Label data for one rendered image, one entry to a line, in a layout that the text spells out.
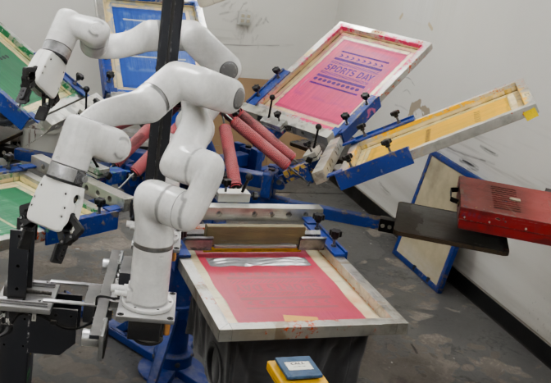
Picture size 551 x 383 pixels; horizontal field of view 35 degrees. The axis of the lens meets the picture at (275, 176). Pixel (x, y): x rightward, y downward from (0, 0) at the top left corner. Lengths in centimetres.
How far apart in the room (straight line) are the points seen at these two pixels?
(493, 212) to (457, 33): 244
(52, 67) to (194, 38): 37
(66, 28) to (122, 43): 18
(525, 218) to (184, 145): 174
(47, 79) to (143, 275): 58
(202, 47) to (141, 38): 18
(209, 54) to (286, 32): 496
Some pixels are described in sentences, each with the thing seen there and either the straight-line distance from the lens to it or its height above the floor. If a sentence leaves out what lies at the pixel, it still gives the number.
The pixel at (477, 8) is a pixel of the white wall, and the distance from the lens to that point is 557.
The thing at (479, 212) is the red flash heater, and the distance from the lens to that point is 345.
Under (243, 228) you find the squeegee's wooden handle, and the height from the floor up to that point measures 105.
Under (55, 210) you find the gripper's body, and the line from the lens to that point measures 180.
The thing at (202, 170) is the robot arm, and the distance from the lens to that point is 202.
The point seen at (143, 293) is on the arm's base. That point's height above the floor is 119.
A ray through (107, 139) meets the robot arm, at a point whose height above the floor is 160.
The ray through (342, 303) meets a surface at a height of 95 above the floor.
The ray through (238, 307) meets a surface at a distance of 264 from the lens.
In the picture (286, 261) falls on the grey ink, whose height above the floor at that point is 96.
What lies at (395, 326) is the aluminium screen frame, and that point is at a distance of 264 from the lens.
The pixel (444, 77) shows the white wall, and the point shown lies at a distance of 581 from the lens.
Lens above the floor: 210
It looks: 17 degrees down
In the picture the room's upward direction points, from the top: 8 degrees clockwise
